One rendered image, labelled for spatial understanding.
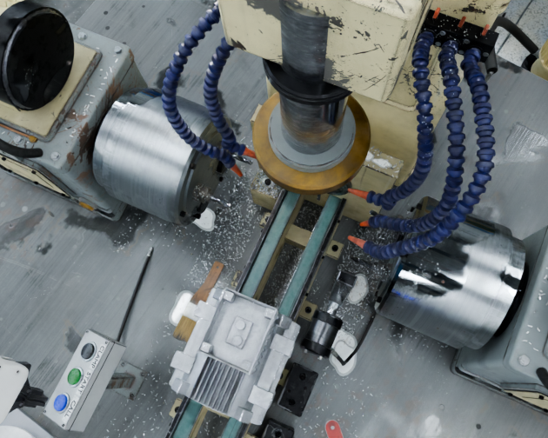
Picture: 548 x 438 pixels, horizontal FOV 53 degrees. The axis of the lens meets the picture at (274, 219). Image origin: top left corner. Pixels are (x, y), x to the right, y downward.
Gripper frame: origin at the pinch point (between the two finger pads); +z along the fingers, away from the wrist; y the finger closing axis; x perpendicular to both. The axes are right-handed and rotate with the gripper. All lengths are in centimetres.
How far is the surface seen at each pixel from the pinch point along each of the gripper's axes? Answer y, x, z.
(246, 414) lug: 12.5, -29.3, 18.7
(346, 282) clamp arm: 38, -43, 7
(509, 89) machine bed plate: 110, -41, 56
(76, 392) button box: 3.0, -2.2, 6.6
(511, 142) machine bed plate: 97, -45, 59
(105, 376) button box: 7.2, -3.5, 10.0
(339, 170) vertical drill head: 52, -40, -4
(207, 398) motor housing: 12.1, -23.1, 14.7
